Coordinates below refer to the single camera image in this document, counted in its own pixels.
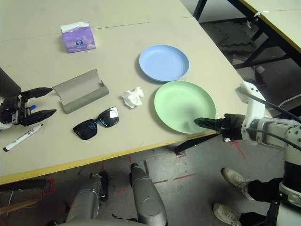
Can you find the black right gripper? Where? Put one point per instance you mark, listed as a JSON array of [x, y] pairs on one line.
[[232, 127]]

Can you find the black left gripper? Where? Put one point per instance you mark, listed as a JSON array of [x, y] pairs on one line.
[[14, 110]]

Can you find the green plate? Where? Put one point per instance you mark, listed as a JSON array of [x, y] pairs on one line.
[[178, 103]]

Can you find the black whiteboard marker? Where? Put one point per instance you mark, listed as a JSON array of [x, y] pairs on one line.
[[21, 139]]

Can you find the grey glasses case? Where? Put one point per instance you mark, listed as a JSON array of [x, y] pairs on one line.
[[80, 101]]

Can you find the black sunglasses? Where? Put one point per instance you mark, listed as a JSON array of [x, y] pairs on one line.
[[84, 131]]

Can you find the white tissue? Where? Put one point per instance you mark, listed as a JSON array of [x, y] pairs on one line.
[[132, 99]]

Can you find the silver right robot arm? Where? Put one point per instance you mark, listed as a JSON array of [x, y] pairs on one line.
[[291, 131]]

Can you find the blue capped whiteboard marker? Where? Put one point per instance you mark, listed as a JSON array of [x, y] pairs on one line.
[[33, 107]]

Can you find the black table leg bar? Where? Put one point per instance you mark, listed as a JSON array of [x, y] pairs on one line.
[[195, 142], [23, 184]]

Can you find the black cup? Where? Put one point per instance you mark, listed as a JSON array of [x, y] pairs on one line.
[[9, 84]]

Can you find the white bystander shoe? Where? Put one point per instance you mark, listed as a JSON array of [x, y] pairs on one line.
[[227, 215], [235, 180]]

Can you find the purple tissue pack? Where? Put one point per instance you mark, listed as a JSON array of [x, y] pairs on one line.
[[78, 41]]

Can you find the blue plate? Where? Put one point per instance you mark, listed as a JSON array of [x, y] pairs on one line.
[[162, 61]]

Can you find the black trousered bystander leg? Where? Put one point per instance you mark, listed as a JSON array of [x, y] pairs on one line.
[[254, 220], [265, 189]]

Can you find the robot grey legs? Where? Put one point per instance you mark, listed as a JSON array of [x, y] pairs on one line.
[[145, 202]]

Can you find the wooden stick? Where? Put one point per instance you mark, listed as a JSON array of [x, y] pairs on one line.
[[18, 206]]

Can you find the silver robot left leg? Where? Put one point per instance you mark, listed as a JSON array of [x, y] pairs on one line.
[[82, 202]]

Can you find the white zip tie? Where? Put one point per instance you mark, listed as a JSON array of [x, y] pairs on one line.
[[258, 13]]

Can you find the yellow edged neighbouring table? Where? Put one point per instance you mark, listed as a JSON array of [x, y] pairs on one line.
[[287, 18]]

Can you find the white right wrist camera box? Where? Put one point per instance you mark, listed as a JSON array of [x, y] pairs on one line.
[[254, 99]]

